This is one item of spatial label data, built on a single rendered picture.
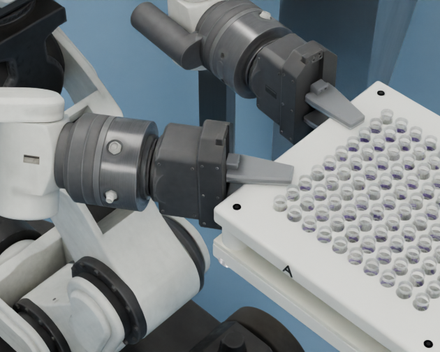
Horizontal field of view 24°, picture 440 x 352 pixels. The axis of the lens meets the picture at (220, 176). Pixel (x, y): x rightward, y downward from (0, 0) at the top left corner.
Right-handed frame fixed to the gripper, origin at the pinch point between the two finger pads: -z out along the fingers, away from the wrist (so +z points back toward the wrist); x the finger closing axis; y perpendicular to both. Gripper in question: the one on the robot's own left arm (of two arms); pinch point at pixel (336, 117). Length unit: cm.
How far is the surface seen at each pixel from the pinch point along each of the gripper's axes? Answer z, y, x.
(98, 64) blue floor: 130, -45, 100
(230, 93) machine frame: 67, -39, 64
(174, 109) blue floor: 104, -50, 100
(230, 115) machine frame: 67, -40, 70
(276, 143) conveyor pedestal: 73, -57, 93
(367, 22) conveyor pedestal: 57, -67, 54
